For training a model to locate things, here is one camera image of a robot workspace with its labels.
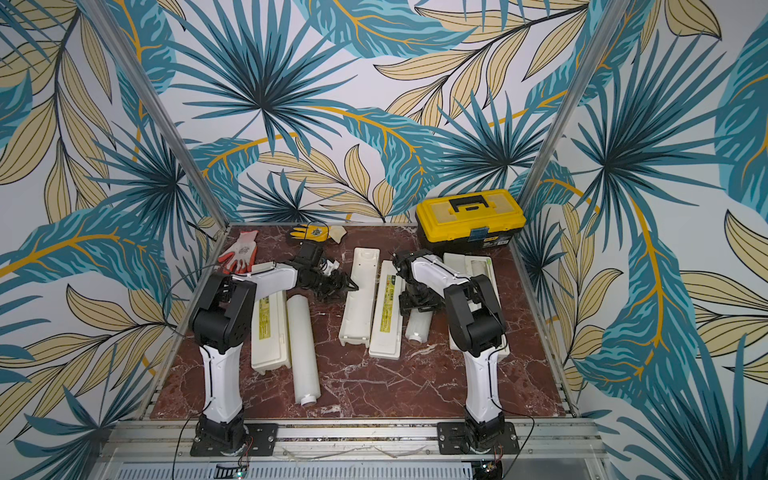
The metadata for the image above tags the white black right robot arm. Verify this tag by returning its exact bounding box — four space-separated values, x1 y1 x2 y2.
392 250 506 450

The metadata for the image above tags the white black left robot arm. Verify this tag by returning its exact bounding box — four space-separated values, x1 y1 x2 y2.
190 240 359 449

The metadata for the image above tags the white dispenser base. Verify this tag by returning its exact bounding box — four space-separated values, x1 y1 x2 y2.
443 252 510 362

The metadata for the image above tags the plastic wrap roll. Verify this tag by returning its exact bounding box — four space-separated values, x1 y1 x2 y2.
286 295 321 407
405 308 434 344

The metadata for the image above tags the aluminium front rail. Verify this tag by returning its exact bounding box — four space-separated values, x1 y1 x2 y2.
98 417 608 461

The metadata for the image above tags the yellow black toolbox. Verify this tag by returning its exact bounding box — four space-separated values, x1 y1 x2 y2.
416 189 526 255

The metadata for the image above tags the red white work glove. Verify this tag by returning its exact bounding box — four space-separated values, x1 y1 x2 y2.
218 230 258 274

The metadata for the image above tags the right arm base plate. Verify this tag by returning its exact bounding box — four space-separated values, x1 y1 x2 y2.
436 420 521 455

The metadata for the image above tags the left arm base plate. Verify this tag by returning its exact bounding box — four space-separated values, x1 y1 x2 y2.
190 423 278 457

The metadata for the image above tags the yellow black work glove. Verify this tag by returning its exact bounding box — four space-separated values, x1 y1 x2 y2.
288 223 347 244

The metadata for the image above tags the white wrap dispenser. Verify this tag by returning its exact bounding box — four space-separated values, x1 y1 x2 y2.
251 291 291 375
339 247 380 347

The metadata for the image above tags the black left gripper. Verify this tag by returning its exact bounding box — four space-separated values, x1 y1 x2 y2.
303 268 359 304

